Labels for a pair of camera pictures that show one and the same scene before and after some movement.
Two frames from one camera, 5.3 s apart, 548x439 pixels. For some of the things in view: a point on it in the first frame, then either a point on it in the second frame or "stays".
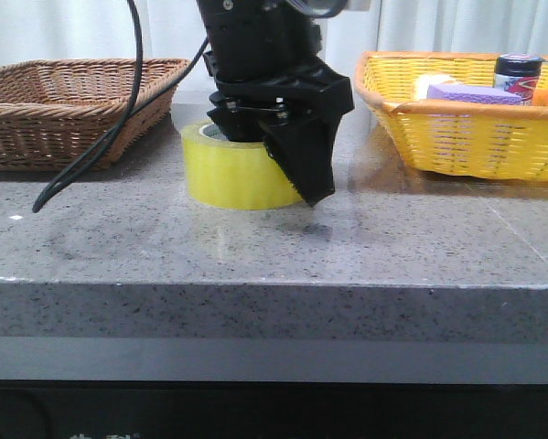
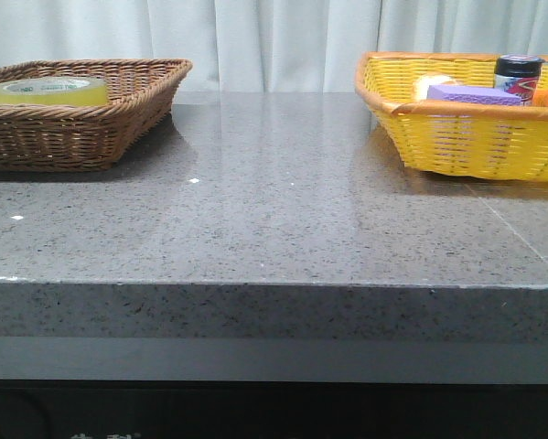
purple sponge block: x=471 y=95 stays
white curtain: x=15 y=31 stays
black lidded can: x=518 y=73 stays
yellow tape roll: x=231 y=176 → x=49 y=91
